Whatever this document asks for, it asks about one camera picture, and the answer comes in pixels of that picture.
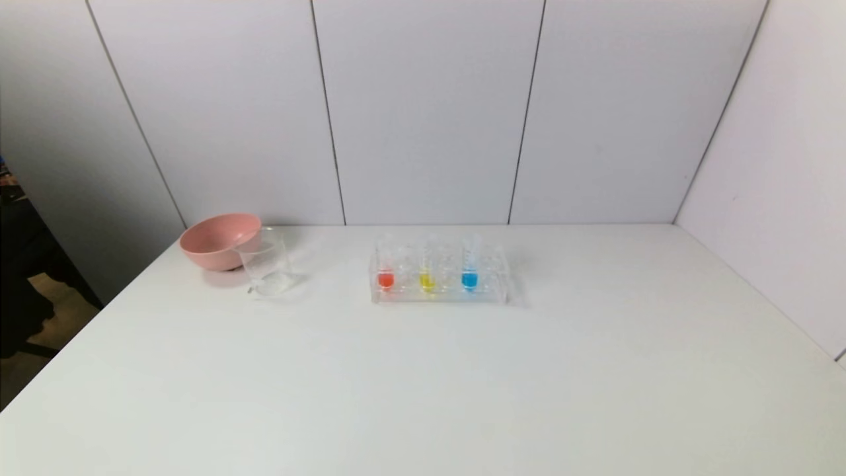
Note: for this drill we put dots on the pink plastic bowl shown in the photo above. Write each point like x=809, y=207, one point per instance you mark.
x=211, y=241

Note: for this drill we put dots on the clear glass beaker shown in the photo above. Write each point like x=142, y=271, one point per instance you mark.
x=266, y=258

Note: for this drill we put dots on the test tube with yellow pigment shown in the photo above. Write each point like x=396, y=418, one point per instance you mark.
x=427, y=282

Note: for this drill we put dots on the clear acrylic test tube rack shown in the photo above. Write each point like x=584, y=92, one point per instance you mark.
x=489, y=277

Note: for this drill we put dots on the test tube with red pigment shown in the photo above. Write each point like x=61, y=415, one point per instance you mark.
x=386, y=281

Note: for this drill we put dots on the test tube with blue pigment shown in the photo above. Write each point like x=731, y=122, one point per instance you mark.
x=470, y=281

